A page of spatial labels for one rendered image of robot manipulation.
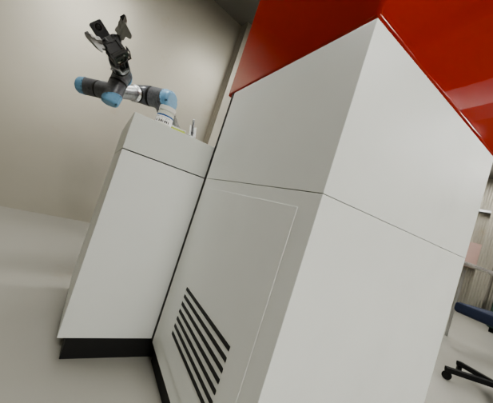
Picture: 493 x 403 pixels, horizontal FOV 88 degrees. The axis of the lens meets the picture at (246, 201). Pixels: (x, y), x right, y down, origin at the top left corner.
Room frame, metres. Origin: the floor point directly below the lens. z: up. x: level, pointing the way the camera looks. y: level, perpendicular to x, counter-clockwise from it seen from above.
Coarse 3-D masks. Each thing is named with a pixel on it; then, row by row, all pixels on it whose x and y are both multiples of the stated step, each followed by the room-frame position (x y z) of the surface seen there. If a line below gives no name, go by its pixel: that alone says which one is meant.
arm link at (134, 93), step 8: (80, 80) 1.11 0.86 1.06; (88, 80) 1.10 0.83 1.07; (96, 80) 1.11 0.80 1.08; (80, 88) 1.11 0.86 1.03; (88, 88) 1.10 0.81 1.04; (128, 88) 1.33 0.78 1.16; (136, 88) 1.39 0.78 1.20; (144, 88) 1.43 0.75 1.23; (96, 96) 1.12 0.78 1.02; (128, 96) 1.34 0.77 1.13; (136, 96) 1.40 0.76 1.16; (144, 96) 1.44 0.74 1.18; (144, 104) 1.48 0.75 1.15
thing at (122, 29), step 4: (120, 16) 0.87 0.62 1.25; (124, 16) 0.87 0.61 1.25; (120, 20) 0.89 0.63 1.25; (124, 20) 0.88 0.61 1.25; (120, 24) 0.89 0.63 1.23; (124, 24) 0.90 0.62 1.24; (116, 28) 0.91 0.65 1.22; (120, 28) 0.91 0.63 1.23; (124, 28) 0.91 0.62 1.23; (128, 28) 0.90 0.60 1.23; (120, 32) 0.92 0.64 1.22; (124, 32) 0.91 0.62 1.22; (128, 32) 0.91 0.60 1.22; (120, 36) 0.93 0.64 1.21; (124, 36) 0.92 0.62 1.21; (128, 36) 0.92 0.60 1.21
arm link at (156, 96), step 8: (152, 88) 1.43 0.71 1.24; (160, 88) 1.44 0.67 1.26; (152, 96) 1.43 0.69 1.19; (160, 96) 1.42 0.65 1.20; (168, 96) 1.42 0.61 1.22; (176, 96) 1.49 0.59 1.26; (152, 104) 1.46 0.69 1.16; (160, 104) 1.44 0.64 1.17; (168, 104) 1.44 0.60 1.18; (176, 104) 1.51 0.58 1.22; (176, 120) 1.62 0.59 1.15
